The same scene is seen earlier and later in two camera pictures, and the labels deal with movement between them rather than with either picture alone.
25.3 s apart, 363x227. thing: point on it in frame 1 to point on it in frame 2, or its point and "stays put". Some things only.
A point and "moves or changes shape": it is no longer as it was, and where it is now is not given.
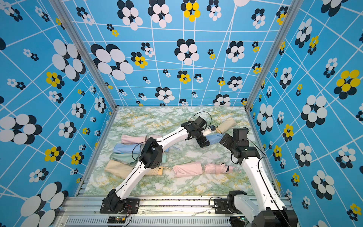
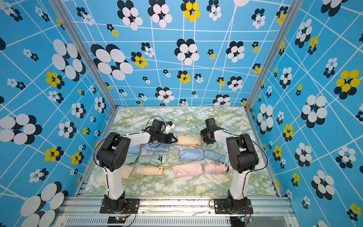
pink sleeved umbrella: x=188 y=169 stays put
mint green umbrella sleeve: x=125 y=158 stays put
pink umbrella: x=218 y=168 stays put
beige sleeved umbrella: x=226 y=126 to x=189 y=141
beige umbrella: x=155 y=171 stays put
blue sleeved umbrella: x=214 y=138 moves or changes shape
